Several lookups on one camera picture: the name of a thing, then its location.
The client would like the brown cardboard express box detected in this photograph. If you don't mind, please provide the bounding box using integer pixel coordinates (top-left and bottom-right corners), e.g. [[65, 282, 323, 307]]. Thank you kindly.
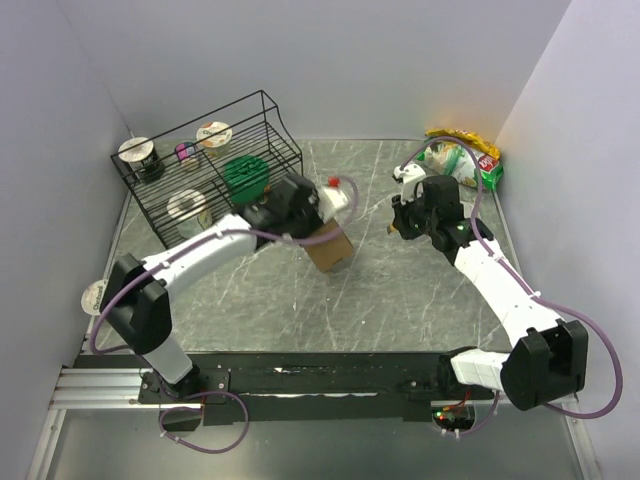
[[304, 219, 353, 273]]

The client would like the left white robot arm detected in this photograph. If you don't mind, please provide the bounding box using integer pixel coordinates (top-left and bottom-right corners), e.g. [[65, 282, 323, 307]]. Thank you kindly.
[[99, 174, 349, 402]]

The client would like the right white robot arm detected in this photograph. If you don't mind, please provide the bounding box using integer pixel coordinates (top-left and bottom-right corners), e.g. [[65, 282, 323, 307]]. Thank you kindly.
[[389, 164, 588, 411]]

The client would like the green lidded cup noodle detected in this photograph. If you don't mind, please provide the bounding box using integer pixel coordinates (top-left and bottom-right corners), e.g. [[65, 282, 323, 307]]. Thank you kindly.
[[223, 155, 270, 204]]

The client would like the green chips bag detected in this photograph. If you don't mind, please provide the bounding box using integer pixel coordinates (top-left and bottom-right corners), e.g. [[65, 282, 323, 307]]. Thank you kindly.
[[415, 141, 504, 191]]

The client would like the white toilet paper roll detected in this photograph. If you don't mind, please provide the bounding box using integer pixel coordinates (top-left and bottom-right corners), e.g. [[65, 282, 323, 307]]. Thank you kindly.
[[167, 189, 213, 239]]

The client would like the white Chobani yogurt cup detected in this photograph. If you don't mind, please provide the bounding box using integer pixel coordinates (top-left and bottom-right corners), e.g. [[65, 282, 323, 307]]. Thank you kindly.
[[196, 121, 233, 158]]

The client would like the small rubiks cube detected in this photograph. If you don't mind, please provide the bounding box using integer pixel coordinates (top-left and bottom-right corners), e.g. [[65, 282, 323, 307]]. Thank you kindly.
[[174, 142, 199, 169]]

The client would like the black yogurt cup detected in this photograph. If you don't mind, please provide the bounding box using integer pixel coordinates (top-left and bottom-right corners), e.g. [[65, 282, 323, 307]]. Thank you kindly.
[[117, 137, 164, 184]]

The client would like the white yogurt cup on table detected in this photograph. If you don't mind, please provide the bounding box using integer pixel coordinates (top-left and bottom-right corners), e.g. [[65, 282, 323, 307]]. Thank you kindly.
[[81, 279, 108, 316]]

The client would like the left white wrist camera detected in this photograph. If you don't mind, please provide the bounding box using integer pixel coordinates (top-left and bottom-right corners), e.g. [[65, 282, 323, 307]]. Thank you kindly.
[[318, 176, 349, 223]]

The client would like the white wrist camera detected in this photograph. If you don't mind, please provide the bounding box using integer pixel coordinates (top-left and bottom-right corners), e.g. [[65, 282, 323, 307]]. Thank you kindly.
[[318, 176, 349, 223], [392, 163, 426, 205]]

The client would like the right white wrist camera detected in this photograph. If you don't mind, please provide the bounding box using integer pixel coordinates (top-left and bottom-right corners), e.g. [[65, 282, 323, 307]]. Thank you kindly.
[[392, 163, 426, 205]]

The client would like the black wire rack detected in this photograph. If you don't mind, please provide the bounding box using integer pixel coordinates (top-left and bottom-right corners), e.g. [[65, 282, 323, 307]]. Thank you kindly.
[[111, 90, 304, 248]]

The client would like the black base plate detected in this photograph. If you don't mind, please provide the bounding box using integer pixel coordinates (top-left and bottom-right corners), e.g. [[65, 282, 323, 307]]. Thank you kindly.
[[138, 350, 494, 425]]

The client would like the aluminium rail frame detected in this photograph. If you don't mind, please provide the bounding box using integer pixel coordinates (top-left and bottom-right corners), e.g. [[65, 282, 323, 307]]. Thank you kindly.
[[47, 363, 579, 411]]

